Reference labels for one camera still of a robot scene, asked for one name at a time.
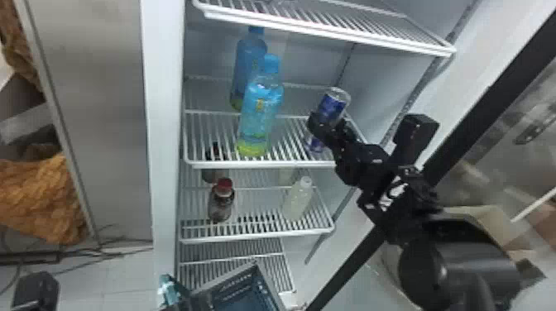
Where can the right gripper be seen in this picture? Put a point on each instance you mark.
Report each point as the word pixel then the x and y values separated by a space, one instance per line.
pixel 362 163

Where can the clear bottle with blue label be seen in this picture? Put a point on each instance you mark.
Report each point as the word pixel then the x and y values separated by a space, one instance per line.
pixel 332 106

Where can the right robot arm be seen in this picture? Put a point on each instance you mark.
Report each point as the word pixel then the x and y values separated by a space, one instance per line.
pixel 434 265

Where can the white bottle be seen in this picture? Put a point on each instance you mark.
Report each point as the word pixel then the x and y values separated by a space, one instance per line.
pixel 297 199

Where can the brown bottle with red cap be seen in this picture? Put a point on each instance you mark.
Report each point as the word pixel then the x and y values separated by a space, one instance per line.
pixel 220 202

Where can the fridge door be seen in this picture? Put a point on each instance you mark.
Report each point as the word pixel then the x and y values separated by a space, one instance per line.
pixel 499 95

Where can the white fridge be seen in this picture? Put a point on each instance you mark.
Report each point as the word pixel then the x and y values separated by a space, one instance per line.
pixel 163 130

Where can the cardboard box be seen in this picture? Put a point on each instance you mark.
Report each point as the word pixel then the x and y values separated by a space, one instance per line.
pixel 482 223

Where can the orange cloth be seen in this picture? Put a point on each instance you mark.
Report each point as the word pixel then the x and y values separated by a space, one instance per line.
pixel 37 197

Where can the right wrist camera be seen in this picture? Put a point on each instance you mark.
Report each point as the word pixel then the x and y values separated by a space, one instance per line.
pixel 415 134

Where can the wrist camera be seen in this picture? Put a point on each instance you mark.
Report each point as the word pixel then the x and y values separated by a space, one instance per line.
pixel 415 134
pixel 35 292

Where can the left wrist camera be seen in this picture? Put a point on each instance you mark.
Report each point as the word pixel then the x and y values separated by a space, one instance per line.
pixel 35 292

